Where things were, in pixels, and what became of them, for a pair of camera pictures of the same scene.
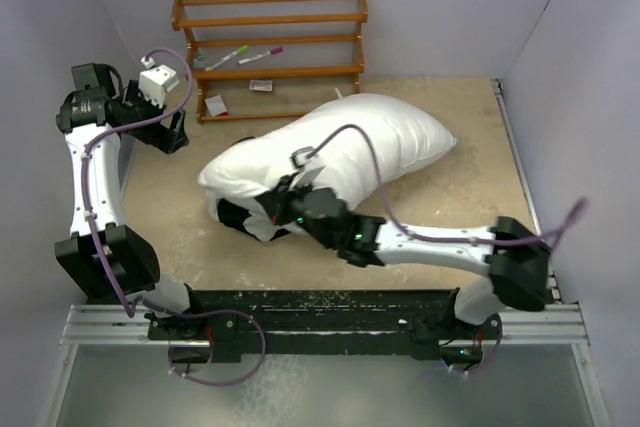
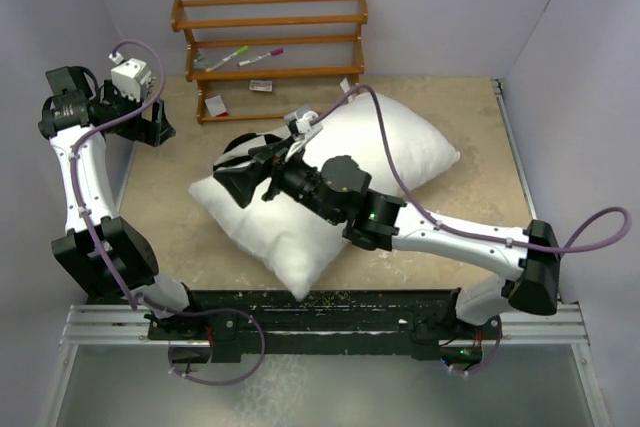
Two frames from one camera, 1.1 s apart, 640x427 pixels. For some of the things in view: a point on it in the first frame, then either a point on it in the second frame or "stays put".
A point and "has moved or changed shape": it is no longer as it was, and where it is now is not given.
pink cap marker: [276, 50] stays put
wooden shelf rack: [187, 25] stays put
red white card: [216, 106] stays put
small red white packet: [262, 85] stays put
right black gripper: [279, 199] to [242, 182]
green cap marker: [240, 50] stays put
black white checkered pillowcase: [253, 222] to [237, 152]
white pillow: [362, 140] has moved or changed shape
